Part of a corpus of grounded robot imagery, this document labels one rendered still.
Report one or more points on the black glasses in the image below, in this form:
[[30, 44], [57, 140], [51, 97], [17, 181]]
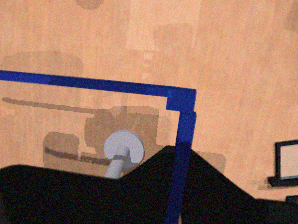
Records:
[[286, 155]]

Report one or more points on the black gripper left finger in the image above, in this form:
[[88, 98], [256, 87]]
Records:
[[37, 195]]

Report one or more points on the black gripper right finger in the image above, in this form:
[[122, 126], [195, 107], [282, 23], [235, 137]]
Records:
[[211, 198]]

